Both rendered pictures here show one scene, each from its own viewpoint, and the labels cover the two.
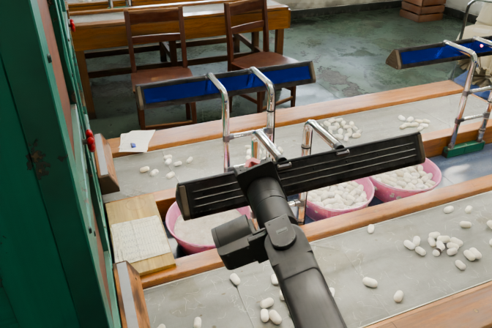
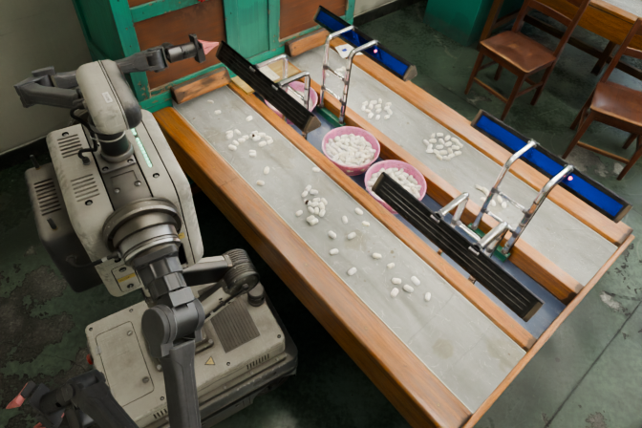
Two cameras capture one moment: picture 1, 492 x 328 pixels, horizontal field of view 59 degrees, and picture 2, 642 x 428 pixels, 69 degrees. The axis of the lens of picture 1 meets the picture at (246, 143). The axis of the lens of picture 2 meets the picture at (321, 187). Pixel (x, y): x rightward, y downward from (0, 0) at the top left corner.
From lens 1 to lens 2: 1.83 m
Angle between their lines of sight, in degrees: 52
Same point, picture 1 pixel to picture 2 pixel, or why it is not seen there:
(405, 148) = (300, 115)
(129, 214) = (276, 68)
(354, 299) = (253, 166)
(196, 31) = (611, 32)
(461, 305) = (259, 206)
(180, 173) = (331, 78)
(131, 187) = (307, 64)
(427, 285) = (276, 198)
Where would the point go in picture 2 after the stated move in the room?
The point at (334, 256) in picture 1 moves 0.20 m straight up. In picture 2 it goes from (284, 156) to (285, 121)
